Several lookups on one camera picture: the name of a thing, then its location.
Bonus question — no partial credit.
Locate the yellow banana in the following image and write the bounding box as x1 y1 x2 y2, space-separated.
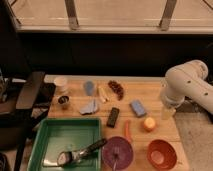
98 86 109 103

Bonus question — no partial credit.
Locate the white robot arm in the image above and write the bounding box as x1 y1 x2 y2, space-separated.
160 60 213 120

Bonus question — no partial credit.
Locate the green plastic tray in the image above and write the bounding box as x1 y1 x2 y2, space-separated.
27 118 101 171

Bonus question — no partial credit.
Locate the orange fruit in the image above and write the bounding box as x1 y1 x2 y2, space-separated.
143 117 156 132

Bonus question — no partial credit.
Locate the blue sponge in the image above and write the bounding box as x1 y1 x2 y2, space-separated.
130 100 146 117

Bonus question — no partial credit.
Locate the red bowl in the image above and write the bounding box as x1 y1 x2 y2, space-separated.
147 139 177 171

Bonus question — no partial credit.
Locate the orange carrot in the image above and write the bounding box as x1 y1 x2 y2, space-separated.
124 120 132 143

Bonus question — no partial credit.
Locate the black rectangular block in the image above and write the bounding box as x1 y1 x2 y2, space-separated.
107 107 120 128

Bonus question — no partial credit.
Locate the purple plate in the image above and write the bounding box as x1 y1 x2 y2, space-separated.
102 136 134 171

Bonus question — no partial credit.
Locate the silver fork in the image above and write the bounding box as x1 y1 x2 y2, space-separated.
112 147 119 171

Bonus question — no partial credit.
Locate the blue crumpled cloth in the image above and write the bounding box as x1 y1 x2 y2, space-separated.
79 99 99 115

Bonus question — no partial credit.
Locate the blue cup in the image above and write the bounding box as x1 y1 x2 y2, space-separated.
83 81 94 96

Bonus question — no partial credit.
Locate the small dark cup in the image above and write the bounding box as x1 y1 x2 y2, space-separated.
58 96 69 109

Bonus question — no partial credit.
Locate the white paper cup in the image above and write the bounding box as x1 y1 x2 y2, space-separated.
54 76 68 93

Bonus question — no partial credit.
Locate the black chair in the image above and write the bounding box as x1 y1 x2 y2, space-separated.
0 71 55 171

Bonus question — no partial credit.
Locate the silver black-handled ladle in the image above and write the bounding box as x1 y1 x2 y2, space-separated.
57 138 107 167

